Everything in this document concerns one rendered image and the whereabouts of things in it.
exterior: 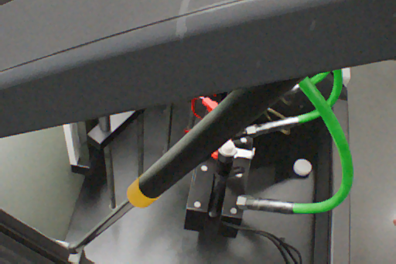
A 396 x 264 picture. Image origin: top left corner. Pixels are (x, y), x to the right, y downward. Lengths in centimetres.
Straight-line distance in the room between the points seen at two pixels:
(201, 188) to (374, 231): 134
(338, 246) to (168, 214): 35
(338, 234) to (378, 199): 130
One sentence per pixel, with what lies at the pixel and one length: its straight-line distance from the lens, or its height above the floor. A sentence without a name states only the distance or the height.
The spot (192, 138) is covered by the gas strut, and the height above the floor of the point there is 154.
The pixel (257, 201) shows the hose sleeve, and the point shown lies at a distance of 75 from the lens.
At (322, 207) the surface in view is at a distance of 69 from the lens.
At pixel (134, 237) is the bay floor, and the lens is 104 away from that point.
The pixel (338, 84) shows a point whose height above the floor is 122.
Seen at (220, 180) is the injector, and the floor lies 103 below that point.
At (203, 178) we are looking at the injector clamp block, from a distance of 94.
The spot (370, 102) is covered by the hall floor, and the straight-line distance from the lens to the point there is 260.
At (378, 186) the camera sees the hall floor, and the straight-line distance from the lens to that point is 230.
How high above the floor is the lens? 176
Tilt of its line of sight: 49 degrees down
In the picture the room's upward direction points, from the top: 8 degrees clockwise
